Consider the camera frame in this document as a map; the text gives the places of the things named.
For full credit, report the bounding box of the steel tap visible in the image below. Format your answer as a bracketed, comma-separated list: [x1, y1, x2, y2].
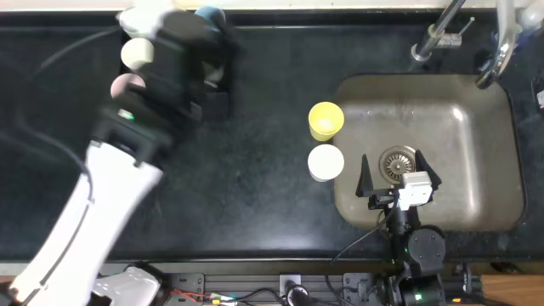
[410, 0, 524, 91]

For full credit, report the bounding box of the white cup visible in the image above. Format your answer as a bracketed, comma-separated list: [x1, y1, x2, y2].
[120, 37, 155, 72]
[306, 144, 346, 183]

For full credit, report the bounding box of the black cable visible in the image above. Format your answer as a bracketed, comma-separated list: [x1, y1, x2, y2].
[0, 25, 122, 203]
[325, 193, 400, 306]

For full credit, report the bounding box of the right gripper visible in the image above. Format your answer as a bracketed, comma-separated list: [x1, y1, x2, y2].
[355, 149, 443, 211]

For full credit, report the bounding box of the pink cup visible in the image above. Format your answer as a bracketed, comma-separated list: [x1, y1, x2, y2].
[109, 72, 148, 101]

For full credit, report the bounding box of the blue cup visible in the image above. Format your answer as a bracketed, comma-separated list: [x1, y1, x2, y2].
[194, 4, 227, 31]

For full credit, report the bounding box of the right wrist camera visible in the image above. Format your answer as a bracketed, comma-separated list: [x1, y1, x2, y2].
[398, 170, 434, 212]

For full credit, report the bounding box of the mounting rail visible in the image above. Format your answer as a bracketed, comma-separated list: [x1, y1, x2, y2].
[165, 271, 484, 306]

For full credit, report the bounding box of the yellow cup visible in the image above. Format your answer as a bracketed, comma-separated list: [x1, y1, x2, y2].
[308, 100, 346, 143]

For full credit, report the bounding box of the blue soap bottle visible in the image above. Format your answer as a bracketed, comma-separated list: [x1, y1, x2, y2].
[512, 0, 544, 56]

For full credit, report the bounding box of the steel sink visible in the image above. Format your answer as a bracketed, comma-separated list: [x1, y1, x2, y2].
[332, 74, 526, 234]

